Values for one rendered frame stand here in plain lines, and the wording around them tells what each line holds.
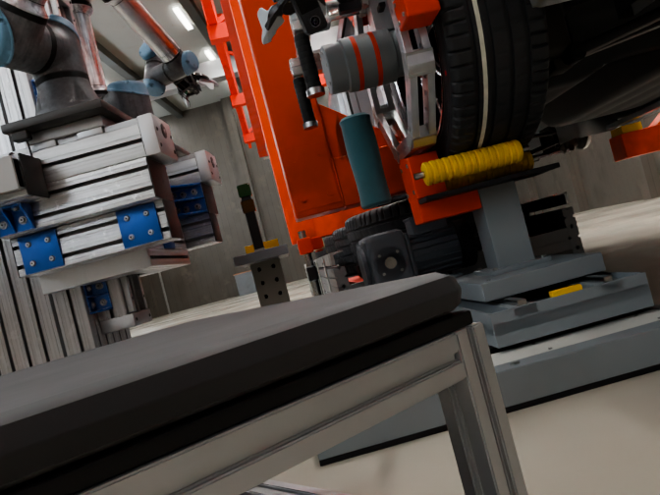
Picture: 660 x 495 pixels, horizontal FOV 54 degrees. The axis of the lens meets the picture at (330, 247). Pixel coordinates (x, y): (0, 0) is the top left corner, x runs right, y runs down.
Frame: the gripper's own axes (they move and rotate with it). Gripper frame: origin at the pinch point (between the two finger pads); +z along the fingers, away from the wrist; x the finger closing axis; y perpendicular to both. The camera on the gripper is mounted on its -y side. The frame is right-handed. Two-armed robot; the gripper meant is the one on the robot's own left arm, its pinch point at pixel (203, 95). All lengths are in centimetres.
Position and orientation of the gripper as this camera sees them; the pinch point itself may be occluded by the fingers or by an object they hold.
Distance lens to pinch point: 270.9
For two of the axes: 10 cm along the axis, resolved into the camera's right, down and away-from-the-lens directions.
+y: 3.3, 8.1, -4.9
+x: 8.4, -4.9, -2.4
